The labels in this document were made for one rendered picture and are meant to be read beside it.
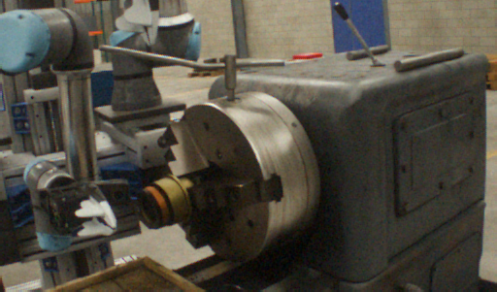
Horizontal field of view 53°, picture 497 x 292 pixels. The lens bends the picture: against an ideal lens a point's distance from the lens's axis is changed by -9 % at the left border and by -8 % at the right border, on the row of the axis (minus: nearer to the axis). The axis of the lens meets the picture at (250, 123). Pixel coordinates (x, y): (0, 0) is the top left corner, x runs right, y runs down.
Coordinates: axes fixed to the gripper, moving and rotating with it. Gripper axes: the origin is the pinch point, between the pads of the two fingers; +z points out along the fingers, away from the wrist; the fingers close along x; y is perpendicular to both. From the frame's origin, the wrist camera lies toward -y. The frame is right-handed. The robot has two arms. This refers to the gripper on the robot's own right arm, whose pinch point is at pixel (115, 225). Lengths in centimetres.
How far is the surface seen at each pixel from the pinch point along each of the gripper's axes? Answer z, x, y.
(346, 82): 11.8, 21.2, -41.0
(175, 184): -1.3, 4.2, -12.8
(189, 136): -8.9, 10.2, -20.9
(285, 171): 11.2, 7.1, -27.1
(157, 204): -0.1, 1.9, -8.4
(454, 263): 20, -26, -79
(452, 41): -514, -25, -1033
